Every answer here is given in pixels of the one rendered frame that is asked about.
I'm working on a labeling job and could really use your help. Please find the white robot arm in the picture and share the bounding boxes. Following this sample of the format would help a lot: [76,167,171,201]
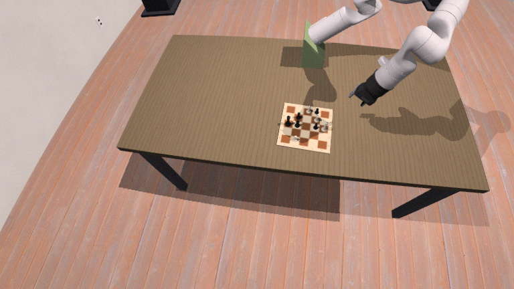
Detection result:
[309,0,469,80]

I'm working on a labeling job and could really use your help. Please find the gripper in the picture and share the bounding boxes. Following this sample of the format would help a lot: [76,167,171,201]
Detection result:
[348,56,401,107]

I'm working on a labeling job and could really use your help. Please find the chessboard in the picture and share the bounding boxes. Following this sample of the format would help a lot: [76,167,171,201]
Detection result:
[276,103,333,154]

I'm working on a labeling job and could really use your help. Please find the white king chess piece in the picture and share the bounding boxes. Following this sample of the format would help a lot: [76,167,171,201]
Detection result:
[321,121,328,132]

